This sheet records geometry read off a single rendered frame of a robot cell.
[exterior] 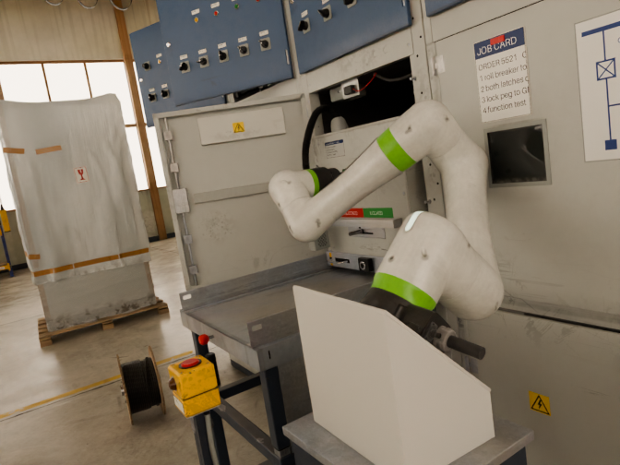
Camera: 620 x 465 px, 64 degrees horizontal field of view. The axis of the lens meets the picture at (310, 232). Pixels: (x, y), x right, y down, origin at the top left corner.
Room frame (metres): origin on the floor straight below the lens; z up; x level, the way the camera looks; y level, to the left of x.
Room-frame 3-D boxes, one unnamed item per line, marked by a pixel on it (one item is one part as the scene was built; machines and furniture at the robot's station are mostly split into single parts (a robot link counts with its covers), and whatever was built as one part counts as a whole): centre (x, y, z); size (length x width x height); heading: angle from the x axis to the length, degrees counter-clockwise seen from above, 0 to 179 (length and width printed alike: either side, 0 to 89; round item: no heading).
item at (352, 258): (1.81, -0.21, 0.89); 0.54 x 0.05 x 0.06; 32
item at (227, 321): (1.64, 0.05, 0.82); 0.68 x 0.62 x 0.06; 122
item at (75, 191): (5.14, 2.31, 1.14); 1.20 x 0.90 x 2.28; 119
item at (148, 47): (2.89, 0.61, 1.93); 0.63 x 0.06 x 0.55; 57
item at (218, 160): (2.10, 0.24, 1.21); 0.63 x 0.07 x 0.74; 96
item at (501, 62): (1.29, -0.54, 1.43); 0.15 x 0.01 x 0.21; 32
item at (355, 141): (1.80, -0.20, 1.15); 0.48 x 0.01 x 0.48; 32
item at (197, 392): (1.04, 0.30, 0.85); 0.08 x 0.08 x 0.10; 32
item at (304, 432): (0.92, -0.11, 0.74); 0.38 x 0.32 x 0.02; 32
